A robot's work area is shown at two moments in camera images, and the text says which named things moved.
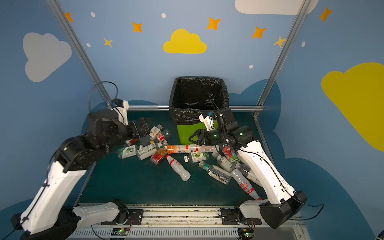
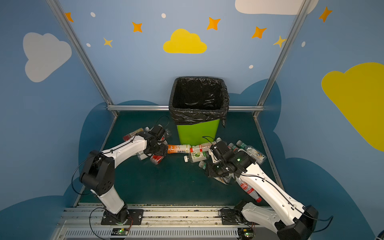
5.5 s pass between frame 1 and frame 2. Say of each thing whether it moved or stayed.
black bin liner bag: stayed
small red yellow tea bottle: stayed
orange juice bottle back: stayed
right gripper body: moved
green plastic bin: stayed
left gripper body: moved
